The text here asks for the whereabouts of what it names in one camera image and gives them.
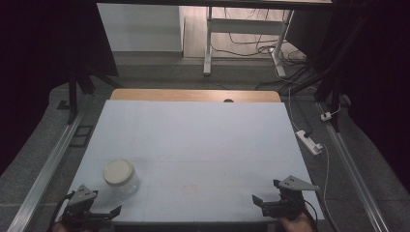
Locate person's left hand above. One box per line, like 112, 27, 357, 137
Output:
51, 223, 85, 232

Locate wooden table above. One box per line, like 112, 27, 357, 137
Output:
109, 88, 282, 103

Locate white desk frame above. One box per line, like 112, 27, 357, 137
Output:
202, 6, 295, 79

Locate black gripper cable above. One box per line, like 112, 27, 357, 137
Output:
302, 198, 321, 232
47, 190, 76, 232

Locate black curtain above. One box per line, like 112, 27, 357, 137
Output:
0, 0, 120, 177
285, 0, 410, 194

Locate black metal stand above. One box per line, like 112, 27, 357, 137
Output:
66, 67, 124, 126
279, 13, 371, 133

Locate person's right hand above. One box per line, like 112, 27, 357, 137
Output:
278, 212, 315, 232

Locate clear glass jar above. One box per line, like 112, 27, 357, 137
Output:
105, 167, 141, 197

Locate black rectangular floor frame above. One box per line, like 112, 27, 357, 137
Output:
69, 125, 95, 149

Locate white power strip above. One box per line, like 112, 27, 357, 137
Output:
295, 130, 324, 157

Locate thin white cable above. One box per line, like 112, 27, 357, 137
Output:
287, 87, 332, 202

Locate cream plastic jar lid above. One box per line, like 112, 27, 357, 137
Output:
102, 159, 135, 187

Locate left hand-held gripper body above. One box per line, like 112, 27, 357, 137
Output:
61, 184, 113, 232

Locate black floor cables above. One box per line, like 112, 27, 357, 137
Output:
211, 8, 312, 92

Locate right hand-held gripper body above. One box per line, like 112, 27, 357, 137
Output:
261, 175, 321, 222

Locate aluminium rail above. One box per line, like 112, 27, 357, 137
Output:
6, 107, 87, 232
316, 101, 391, 232

